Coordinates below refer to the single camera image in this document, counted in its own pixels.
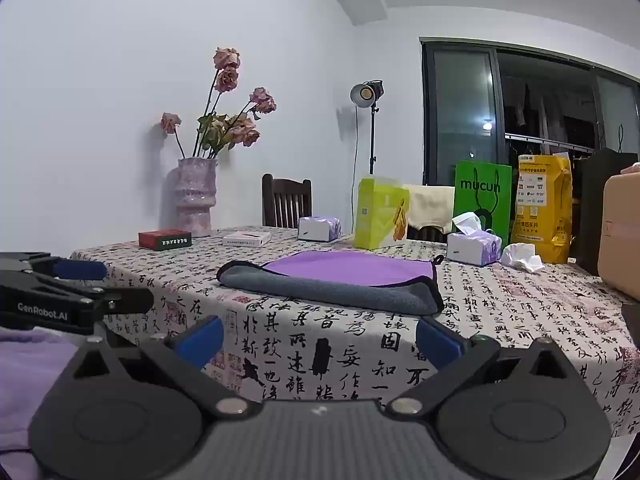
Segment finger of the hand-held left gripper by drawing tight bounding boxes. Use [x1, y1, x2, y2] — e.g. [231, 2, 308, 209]
[93, 287, 155, 317]
[30, 256, 109, 282]

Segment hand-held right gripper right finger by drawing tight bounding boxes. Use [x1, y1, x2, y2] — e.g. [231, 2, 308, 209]
[387, 317, 571, 418]

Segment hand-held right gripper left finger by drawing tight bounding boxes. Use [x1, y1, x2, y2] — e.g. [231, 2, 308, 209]
[70, 316, 261, 420]

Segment purple and grey towel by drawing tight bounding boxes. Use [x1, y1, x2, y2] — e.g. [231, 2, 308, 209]
[216, 251, 446, 317]

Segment red flat box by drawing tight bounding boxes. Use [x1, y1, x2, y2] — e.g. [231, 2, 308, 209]
[138, 229, 193, 252]

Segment lilac cloth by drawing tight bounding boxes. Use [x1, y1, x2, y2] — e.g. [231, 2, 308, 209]
[0, 326, 83, 480]

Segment calligraphy print tablecloth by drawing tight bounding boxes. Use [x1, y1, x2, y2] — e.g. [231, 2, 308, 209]
[70, 225, 640, 438]

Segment white purple tissue pack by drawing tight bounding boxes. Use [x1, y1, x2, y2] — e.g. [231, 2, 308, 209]
[298, 216, 343, 243]
[446, 211, 503, 267]

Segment dark wooden chair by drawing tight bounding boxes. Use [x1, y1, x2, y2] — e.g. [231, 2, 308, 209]
[408, 226, 449, 244]
[261, 173, 313, 229]

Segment white flat box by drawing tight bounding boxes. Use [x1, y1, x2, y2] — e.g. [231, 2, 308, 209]
[222, 230, 272, 248]

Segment crumpled white tissue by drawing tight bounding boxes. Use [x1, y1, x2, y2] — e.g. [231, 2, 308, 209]
[500, 242, 546, 274]

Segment speckled purple ceramic vase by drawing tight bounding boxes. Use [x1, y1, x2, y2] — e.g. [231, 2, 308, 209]
[165, 157, 219, 239]

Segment cream cloth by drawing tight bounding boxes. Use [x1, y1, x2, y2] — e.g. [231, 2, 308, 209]
[405, 184, 456, 235]

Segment green tissue box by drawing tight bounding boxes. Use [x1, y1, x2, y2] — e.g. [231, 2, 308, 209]
[353, 176, 411, 251]

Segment green paper bag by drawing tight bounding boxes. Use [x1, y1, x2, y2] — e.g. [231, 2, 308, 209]
[454, 160, 513, 247]

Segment yellow plastic bag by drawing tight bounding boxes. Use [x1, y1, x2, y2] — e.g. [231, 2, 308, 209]
[510, 154, 574, 265]

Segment dark object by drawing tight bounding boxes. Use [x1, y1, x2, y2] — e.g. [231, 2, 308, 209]
[621, 301, 640, 352]

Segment dried pink roses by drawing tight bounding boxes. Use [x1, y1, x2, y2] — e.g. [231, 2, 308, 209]
[160, 47, 277, 160]

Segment black bag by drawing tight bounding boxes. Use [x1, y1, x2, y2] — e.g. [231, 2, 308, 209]
[570, 124, 640, 277]

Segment brown cardboard box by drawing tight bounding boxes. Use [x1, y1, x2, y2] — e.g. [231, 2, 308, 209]
[597, 162, 640, 304]

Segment black framed sliding window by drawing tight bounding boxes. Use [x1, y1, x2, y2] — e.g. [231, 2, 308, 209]
[419, 36, 640, 192]

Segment hanging clothes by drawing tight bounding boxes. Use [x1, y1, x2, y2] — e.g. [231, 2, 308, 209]
[504, 79, 597, 143]

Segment studio lamp on stand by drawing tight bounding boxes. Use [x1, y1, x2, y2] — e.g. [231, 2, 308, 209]
[349, 80, 385, 177]

